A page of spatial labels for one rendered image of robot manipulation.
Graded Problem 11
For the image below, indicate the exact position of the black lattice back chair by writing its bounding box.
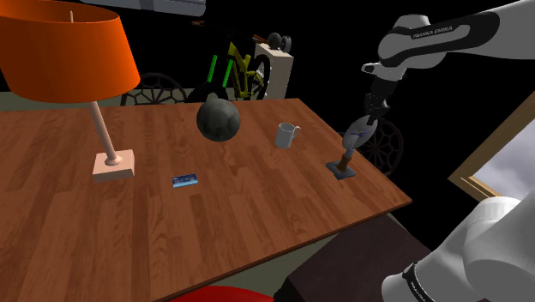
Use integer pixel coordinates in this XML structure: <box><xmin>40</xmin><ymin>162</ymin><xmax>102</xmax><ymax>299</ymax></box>
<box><xmin>120</xmin><ymin>72</ymin><xmax>189</xmax><ymax>107</ymax></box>
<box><xmin>339</xmin><ymin>118</ymin><xmax>405</xmax><ymax>178</ymax></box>

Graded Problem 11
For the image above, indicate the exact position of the white mug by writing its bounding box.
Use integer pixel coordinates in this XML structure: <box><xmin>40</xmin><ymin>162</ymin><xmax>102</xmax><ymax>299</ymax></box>
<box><xmin>274</xmin><ymin>122</ymin><xmax>302</xmax><ymax>149</ymax></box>

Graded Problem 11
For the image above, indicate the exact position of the yellow green bicycle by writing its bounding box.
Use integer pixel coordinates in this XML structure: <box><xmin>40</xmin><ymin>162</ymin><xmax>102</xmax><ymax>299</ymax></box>
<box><xmin>185</xmin><ymin>29</ymin><xmax>273</xmax><ymax>104</ymax></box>

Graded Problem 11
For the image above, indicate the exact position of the dark grey ball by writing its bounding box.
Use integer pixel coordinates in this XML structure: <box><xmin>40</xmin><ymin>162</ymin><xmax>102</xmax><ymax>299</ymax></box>
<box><xmin>195</xmin><ymin>98</ymin><xmax>242</xmax><ymax>143</ymax></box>

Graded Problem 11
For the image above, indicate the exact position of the dark robot stand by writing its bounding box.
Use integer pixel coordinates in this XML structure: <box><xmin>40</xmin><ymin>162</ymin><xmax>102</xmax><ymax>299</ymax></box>
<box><xmin>274</xmin><ymin>213</ymin><xmax>432</xmax><ymax>302</ymax></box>

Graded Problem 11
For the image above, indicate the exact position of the wooden table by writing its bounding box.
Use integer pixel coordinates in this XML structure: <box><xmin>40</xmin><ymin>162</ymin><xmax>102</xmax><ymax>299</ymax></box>
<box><xmin>0</xmin><ymin>97</ymin><xmax>413</xmax><ymax>302</ymax></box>

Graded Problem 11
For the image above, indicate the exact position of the blue flat card box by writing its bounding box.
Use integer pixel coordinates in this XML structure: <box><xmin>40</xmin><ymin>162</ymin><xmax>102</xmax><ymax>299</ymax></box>
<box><xmin>171</xmin><ymin>173</ymin><xmax>199</xmax><ymax>189</ymax></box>

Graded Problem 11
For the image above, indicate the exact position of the grey long box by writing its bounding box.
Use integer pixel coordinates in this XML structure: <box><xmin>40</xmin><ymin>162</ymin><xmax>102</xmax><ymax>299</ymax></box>
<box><xmin>78</xmin><ymin>0</ymin><xmax>207</xmax><ymax>18</ymax></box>

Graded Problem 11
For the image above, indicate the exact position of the red round seat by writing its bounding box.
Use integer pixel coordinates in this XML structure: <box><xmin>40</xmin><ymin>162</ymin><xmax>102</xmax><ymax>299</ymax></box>
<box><xmin>169</xmin><ymin>285</ymin><xmax>275</xmax><ymax>302</ymax></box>

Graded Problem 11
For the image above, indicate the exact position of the orange shade table lamp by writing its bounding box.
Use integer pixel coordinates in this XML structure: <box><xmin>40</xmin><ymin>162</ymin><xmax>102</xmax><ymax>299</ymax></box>
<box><xmin>0</xmin><ymin>0</ymin><xmax>141</xmax><ymax>184</ymax></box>

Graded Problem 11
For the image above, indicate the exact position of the white pedestal with dumbbell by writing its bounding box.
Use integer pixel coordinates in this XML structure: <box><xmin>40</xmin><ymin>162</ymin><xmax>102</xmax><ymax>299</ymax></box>
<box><xmin>252</xmin><ymin>32</ymin><xmax>295</xmax><ymax>101</ymax></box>

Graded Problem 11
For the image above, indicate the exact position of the wooden frame window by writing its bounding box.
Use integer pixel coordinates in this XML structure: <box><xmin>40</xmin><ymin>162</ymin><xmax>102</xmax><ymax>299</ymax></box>
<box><xmin>448</xmin><ymin>91</ymin><xmax>535</xmax><ymax>202</ymax></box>

